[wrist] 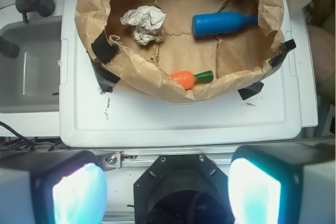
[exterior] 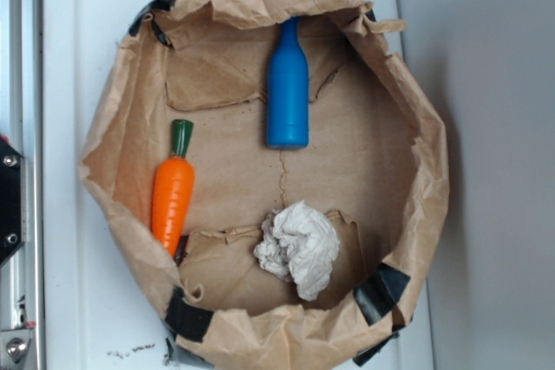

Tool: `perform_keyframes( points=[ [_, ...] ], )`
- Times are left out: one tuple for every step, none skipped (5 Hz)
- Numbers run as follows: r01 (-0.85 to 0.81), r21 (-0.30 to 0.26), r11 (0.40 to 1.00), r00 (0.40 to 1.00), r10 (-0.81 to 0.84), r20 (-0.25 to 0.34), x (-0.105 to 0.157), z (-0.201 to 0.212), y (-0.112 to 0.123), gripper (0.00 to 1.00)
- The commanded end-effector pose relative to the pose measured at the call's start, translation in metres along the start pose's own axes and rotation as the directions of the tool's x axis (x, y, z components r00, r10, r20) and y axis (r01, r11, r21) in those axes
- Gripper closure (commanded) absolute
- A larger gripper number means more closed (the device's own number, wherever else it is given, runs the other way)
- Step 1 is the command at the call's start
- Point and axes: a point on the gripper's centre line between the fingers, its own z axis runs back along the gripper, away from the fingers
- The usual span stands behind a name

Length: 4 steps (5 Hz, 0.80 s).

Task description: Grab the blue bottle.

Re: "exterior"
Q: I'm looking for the blue plastic bottle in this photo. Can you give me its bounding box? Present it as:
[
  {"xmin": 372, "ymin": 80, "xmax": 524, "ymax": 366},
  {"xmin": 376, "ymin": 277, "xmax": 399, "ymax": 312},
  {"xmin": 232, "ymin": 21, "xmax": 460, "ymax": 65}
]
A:
[{"xmin": 266, "ymin": 16, "xmax": 310, "ymax": 150}]

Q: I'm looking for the crumpled white paper tissue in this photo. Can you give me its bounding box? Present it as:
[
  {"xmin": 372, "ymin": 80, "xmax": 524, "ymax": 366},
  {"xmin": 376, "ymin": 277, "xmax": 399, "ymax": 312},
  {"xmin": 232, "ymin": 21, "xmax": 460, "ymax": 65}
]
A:
[{"xmin": 253, "ymin": 200, "xmax": 340, "ymax": 302}]

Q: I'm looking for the brown paper bag liner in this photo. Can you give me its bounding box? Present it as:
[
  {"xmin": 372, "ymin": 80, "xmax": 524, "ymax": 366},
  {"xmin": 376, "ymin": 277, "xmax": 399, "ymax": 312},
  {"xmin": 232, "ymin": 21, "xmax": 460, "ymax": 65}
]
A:
[{"xmin": 78, "ymin": 0, "xmax": 449, "ymax": 369}]

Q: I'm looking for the orange toy carrot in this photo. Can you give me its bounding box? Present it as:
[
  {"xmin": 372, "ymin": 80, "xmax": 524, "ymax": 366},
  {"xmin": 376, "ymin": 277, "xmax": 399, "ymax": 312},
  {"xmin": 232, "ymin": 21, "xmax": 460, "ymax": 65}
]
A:
[{"xmin": 151, "ymin": 120, "xmax": 195, "ymax": 257}]

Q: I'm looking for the black tape strip bottom right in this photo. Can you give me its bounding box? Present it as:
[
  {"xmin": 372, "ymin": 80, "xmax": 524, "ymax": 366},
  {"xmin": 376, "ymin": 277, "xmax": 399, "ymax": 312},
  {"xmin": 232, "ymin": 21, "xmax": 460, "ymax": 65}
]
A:
[{"xmin": 353, "ymin": 263, "xmax": 411, "ymax": 327}]

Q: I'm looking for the black tape strip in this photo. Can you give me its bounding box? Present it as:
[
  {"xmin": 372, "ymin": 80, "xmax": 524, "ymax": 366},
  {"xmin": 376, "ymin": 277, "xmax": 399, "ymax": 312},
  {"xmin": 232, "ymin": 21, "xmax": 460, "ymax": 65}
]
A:
[
  {"xmin": 353, "ymin": 263, "xmax": 411, "ymax": 327},
  {"xmin": 164, "ymin": 286, "xmax": 214, "ymax": 342},
  {"xmin": 127, "ymin": 0, "xmax": 176, "ymax": 49}
]

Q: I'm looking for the black tape strip bottom left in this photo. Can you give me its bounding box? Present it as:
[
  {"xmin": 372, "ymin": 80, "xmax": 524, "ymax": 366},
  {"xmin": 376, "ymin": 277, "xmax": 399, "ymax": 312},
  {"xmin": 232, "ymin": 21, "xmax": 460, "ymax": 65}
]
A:
[{"xmin": 164, "ymin": 286, "xmax": 214, "ymax": 342}]

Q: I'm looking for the black tape strip top left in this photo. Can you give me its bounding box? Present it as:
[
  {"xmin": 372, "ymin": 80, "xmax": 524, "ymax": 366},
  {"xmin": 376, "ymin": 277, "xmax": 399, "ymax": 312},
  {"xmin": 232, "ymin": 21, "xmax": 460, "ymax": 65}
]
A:
[{"xmin": 127, "ymin": 0, "xmax": 176, "ymax": 49}]

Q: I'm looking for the black mounting bracket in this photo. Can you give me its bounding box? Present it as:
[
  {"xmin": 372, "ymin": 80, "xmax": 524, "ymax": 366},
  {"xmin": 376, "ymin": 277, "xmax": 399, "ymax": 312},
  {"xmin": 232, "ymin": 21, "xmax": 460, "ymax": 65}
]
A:
[{"xmin": 0, "ymin": 134, "xmax": 26, "ymax": 267}]

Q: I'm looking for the metal frame rail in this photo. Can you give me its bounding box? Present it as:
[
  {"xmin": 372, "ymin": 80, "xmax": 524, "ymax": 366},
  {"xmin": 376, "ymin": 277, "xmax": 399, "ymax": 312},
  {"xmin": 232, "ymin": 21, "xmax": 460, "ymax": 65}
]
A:
[{"xmin": 1, "ymin": 0, "xmax": 46, "ymax": 369}]

